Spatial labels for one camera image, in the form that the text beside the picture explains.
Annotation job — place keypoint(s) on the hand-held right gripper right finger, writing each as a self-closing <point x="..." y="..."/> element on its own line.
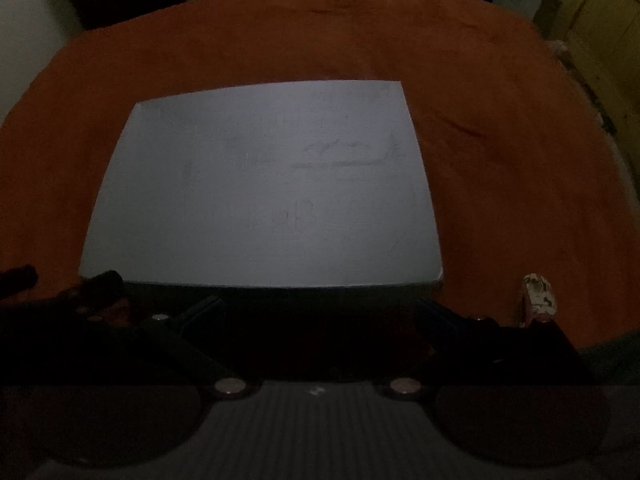
<point x="434" y="316"/>

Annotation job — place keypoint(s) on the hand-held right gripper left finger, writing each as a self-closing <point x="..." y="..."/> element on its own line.
<point x="202" y="312"/>

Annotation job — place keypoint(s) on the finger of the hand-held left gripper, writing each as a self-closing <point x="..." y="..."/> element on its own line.
<point x="102" y="284"/>
<point x="17" y="277"/>

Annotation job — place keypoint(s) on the white patterned small clip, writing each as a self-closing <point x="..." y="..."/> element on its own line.
<point x="540" y="292"/>

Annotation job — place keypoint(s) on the orange tablecloth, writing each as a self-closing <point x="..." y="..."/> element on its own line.
<point x="310" y="35"/>

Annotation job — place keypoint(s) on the yellow wooden cabinet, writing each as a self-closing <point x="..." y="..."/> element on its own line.
<point x="600" y="35"/>

